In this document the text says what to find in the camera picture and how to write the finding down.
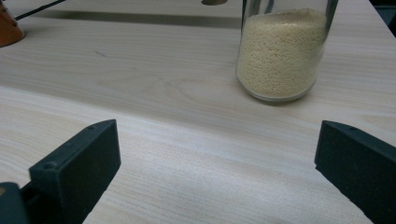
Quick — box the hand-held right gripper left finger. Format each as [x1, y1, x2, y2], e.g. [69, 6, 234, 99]
[20, 119, 121, 224]

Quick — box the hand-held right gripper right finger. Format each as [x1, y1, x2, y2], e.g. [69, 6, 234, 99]
[314, 120, 396, 224]

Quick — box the glass jar of yellow grains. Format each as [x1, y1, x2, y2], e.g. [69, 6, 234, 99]
[235, 0, 340, 103]

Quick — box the glass jar of orange powder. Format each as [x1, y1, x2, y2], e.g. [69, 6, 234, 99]
[0, 0, 26, 49]

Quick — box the black shelf with wire legs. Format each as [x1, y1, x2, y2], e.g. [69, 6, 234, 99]
[14, 0, 67, 21]

